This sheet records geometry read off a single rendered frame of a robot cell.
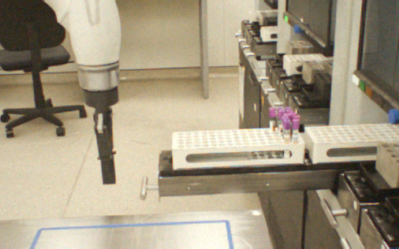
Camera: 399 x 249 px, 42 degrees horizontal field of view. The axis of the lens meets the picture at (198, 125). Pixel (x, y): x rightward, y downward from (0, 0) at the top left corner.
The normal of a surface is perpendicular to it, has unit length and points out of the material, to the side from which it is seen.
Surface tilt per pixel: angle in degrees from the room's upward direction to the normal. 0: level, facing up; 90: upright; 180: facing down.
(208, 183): 90
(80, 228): 0
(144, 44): 90
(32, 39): 86
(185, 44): 90
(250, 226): 0
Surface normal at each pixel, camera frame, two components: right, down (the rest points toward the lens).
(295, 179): 0.04, 0.36
